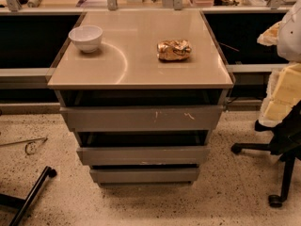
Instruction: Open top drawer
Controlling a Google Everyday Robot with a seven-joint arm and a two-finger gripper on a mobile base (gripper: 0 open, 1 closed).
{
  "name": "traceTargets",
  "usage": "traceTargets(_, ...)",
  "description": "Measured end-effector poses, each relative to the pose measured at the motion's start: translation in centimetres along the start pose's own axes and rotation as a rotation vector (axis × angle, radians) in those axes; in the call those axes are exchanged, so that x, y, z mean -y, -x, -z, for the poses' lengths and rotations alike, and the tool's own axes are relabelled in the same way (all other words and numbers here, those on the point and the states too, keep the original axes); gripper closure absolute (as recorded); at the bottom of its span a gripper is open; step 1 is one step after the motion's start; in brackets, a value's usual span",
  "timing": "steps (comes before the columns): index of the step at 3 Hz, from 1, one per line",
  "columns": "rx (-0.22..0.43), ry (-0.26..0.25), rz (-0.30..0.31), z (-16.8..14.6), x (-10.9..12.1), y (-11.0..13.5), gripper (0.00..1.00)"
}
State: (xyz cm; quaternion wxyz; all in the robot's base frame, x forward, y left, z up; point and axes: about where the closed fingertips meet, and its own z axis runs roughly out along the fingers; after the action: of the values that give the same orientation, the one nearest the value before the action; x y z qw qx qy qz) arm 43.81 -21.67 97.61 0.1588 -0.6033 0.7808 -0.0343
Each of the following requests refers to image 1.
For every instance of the grey drawer cabinet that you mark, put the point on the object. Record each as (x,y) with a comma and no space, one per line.
(126,72)

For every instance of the black office chair base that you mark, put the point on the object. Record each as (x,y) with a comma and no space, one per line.
(286,142)

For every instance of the grey middle drawer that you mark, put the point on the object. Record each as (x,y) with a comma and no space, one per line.
(112,156)

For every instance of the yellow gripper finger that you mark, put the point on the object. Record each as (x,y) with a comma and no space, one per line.
(282,94)
(269,36)

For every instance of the crumpled gold chip bag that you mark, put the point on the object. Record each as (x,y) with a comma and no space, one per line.
(172,50)

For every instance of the grey bottom drawer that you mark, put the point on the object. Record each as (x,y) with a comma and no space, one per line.
(127,176)

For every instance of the white ceramic bowl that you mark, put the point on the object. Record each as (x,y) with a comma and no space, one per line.
(86,38)

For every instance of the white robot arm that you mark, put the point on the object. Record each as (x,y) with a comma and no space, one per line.
(288,43)

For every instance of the black metal stand leg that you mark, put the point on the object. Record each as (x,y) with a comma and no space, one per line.
(21,205)

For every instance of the grey drawer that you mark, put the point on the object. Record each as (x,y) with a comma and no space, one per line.
(127,176)
(141,118)
(112,156)

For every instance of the metal railing frame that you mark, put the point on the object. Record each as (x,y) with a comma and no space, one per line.
(144,3)

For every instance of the grey top drawer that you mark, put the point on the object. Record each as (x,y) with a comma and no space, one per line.
(141,118)

